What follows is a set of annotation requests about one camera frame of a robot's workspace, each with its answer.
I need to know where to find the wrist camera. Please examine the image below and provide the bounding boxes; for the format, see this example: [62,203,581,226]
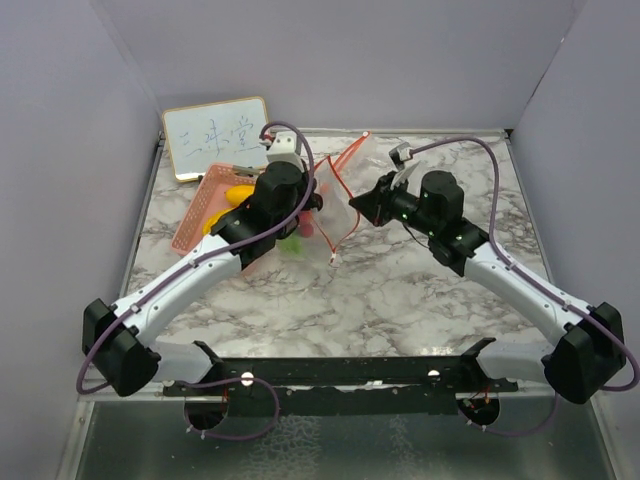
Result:
[389,142,417,190]
[260,132,306,172]

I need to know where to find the small whiteboard with writing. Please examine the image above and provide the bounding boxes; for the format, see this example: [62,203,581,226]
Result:
[162,96,268,182]

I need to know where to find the fake banana bunch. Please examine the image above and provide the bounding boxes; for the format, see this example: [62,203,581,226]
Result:
[202,208,233,235]

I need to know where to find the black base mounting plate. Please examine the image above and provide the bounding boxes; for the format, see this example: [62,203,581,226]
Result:
[163,354,518,418]

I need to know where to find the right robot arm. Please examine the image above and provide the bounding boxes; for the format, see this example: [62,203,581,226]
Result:
[349,170,626,404]

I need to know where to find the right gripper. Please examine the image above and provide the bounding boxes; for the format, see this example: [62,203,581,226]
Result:
[350,170,439,237]

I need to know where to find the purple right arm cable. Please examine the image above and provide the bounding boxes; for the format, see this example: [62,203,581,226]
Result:
[407,136,640,439]

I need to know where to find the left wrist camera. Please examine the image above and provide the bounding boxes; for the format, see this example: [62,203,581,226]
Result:
[260,132,306,172]

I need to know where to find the fake red strawberries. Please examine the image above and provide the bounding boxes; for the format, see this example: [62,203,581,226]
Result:
[297,210,315,239]

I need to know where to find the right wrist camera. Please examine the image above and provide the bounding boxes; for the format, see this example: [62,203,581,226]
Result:
[389,142,417,190]

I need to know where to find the zip bag with yellow fruit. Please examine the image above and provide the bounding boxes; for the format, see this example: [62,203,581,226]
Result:
[334,131,394,196]

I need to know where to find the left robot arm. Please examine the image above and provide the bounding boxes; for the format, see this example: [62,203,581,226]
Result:
[82,161,322,397]

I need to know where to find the fake green grapes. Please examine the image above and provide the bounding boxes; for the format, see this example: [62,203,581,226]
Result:
[277,234,306,257]

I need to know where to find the fake yellow mango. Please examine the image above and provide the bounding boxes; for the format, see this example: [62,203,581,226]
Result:
[224,184,255,208]

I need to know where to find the pink plastic basket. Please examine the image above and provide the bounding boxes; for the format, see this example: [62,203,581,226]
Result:
[170,163,261,256]

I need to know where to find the aluminium frame rail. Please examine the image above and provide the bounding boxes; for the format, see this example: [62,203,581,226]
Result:
[54,389,174,480]

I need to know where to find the zip bag with red fruit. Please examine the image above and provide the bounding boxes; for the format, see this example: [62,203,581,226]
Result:
[292,156,360,268]

